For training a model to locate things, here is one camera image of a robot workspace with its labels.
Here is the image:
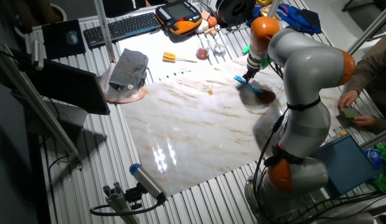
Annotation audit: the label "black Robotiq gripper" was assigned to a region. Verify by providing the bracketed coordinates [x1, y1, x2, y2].
[242, 66, 260, 85]

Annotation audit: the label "blue handled brown bristle brush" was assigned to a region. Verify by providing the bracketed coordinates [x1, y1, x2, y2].
[233, 75, 277, 105]

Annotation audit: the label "person's right forearm brown sleeve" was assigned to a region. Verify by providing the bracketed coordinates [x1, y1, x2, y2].
[344, 30, 386, 95]

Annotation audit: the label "person's left forearm brown sleeve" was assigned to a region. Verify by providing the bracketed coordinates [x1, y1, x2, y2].
[371, 115, 386, 135]

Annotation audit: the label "person's right hand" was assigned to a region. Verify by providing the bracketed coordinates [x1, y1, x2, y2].
[337, 88, 360, 109]

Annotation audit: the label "person's left hand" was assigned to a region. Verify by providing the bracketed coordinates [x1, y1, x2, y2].
[351, 114, 377, 128]

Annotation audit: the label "empty clear glass beaker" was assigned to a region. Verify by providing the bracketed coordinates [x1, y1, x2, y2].
[212, 37, 228, 57]

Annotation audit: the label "brown round bowl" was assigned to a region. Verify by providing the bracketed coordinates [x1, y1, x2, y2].
[195, 39, 211, 61]

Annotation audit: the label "black filament spool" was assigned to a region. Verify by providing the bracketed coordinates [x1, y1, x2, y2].
[215, 0, 258, 28]

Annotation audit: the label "gold foil object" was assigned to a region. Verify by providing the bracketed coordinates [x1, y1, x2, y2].
[255, 0, 283, 21]

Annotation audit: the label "blue cloth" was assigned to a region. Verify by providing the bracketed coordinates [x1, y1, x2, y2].
[251, 2, 323, 35]

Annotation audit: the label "orange black teach pendant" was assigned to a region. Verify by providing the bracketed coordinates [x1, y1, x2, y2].
[154, 0, 204, 36]

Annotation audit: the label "printed white paper sheets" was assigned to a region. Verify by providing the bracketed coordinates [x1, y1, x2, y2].
[117, 30, 213, 82]

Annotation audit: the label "clear bottle yellow cap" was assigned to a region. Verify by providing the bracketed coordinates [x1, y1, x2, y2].
[324, 129, 349, 145]

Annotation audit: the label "smartphone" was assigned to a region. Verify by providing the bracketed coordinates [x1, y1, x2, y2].
[338, 106, 362, 120]

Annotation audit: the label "folded grey towel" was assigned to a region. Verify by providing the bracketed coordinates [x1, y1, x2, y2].
[108, 48, 149, 92]

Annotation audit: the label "copper round plate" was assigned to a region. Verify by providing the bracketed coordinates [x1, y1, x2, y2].
[98, 62, 149, 105]

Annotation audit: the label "blue box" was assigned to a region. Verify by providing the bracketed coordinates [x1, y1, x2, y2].
[307, 133, 381, 197]

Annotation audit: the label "black computer keyboard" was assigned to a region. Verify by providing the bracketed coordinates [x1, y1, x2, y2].
[83, 12, 163, 50]

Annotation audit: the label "person in black shirt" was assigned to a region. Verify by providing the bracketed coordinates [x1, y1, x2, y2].
[101, 0, 152, 19]

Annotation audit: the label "blue printed packet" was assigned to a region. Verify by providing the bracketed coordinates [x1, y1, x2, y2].
[364, 147, 384, 171]

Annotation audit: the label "green cloth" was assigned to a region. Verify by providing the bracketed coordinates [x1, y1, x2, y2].
[368, 139, 386, 196]

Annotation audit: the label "black flat monitor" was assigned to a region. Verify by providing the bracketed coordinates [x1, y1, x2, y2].
[26, 58, 111, 116]

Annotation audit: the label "grey computer mouse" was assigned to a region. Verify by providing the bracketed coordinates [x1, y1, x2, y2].
[65, 29, 80, 46]

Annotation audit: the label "black mouse pad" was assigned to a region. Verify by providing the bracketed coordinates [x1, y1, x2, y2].
[41, 19, 87, 60]

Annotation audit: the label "round white pot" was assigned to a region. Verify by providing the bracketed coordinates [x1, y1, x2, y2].
[46, 2, 68, 23]

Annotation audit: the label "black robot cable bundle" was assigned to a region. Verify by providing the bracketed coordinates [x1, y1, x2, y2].
[251, 107, 290, 224]

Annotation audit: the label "aluminium frame strut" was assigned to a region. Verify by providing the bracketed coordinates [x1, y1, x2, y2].
[266, 0, 283, 19]
[0, 42, 84, 170]
[93, 0, 117, 63]
[346, 1, 386, 56]
[359, 126, 386, 151]

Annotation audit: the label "yellow sponge brush green handle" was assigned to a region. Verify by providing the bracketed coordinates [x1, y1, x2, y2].
[162, 51, 198, 64]

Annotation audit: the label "grey camera with blue cap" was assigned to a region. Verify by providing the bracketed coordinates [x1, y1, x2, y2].
[128, 162, 167, 203]

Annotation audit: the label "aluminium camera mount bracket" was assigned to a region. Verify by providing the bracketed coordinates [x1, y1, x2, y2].
[102, 181, 144, 224]

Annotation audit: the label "black camera cable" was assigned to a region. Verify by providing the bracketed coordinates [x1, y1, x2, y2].
[89, 198, 163, 217]

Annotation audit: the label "silver camera on strut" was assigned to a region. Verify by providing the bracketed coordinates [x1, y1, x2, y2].
[30, 39, 45, 72]

